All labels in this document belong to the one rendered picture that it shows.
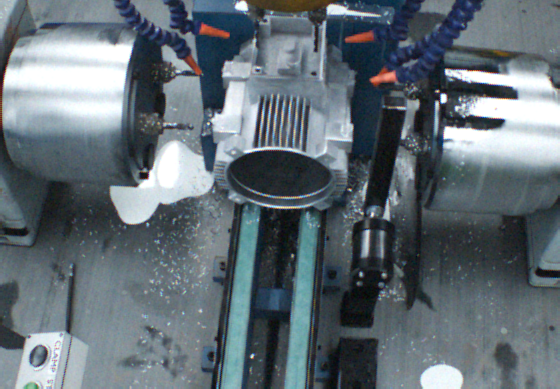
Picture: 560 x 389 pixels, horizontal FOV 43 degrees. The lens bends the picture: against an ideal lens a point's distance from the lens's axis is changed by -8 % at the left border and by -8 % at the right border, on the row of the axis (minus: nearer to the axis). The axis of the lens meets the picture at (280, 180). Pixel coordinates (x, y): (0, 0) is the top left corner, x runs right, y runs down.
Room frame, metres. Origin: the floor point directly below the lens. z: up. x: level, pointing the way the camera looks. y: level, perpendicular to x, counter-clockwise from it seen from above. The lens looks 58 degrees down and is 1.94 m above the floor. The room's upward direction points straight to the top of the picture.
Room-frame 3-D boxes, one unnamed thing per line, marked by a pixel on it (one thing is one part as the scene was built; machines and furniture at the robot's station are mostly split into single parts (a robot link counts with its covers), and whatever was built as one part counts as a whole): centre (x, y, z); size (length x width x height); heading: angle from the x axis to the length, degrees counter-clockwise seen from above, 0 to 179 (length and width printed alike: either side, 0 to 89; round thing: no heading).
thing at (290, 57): (0.72, -0.01, 1.11); 0.12 x 0.11 x 0.07; 175
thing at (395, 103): (0.54, -0.13, 1.12); 0.04 x 0.03 x 0.26; 175
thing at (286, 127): (0.68, -0.01, 1.01); 0.20 x 0.19 x 0.19; 175
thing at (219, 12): (0.84, -0.02, 0.97); 0.30 x 0.11 x 0.34; 85
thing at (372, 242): (0.64, -0.18, 0.92); 0.45 x 0.13 x 0.24; 175
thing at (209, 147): (0.76, 0.10, 0.86); 0.07 x 0.06 x 0.12; 85
